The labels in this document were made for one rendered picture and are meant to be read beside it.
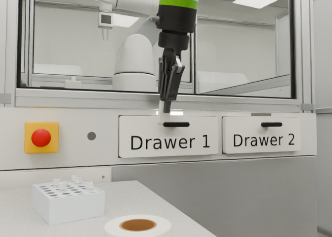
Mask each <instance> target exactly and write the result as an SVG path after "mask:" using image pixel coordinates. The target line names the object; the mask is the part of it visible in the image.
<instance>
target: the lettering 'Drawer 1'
mask: <svg viewBox="0 0 332 237"><path fill-rule="evenodd" d="M203 137H206V146H203V147H209V146H207V135H203ZM133 138H140V141H141V144H140V147H138V148H133ZM150 140H152V139H146V149H148V141H150ZM154 140H159V141H160V142H157V143H154V145H153V148H154V149H159V148H160V149H162V142H161V140H160V139H154ZM181 140H185V141H186V142H181ZM192 140H195V138H190V148H192ZM170 142H171V145H172V148H175V143H176V139H175V141H174V145H173V143H172V139H169V142H168V145H167V142H166V139H165V143H166V148H167V149H168V148H169V144H170ZM182 143H187V140H186V139H185V138H182V139H180V140H179V146H180V147H181V148H187V147H182V146H181V144H182ZM142 144H143V141H142V138H141V137H139V136H131V150H136V149H140V148H141V147H142ZM156 144H160V146H159V147H158V148H155V145H156Z"/></svg>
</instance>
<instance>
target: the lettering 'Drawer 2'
mask: <svg viewBox="0 0 332 237"><path fill-rule="evenodd" d="M289 135H293V138H292V140H293V139H294V134H289ZM235 136H240V137H241V143H240V144H239V145H236V142H235ZM252 138H255V139H256V140H255V141H251V146H255V145H256V146H257V138H256V137H252ZM268 138H269V137H267V142H266V140H265V137H263V140H262V142H261V138H260V137H259V139H260V143H261V146H263V141H265V145H267V144H268ZM272 138H275V139H276V140H274V141H272ZM272 138H271V140H270V142H271V145H277V144H272V142H277V138H276V137H272ZM281 138H283V137H279V145H281V144H280V139H281ZM247 139H249V137H245V146H247ZM292 140H291V141H290V143H289V145H294V143H291V142H292ZM252 142H256V143H255V145H252ZM242 143H243V138H242V136H241V135H234V146H241V145H242Z"/></svg>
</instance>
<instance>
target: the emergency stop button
mask: <svg viewBox="0 0 332 237"><path fill-rule="evenodd" d="M31 140H32V143H33V144H34V145H35V146H38V147H44V146H46V145H48V144H49V143H50V141H51V135H50V133H49V131H47V130H45V129H38V130H36V131H34V132H33V134H32V137H31Z"/></svg>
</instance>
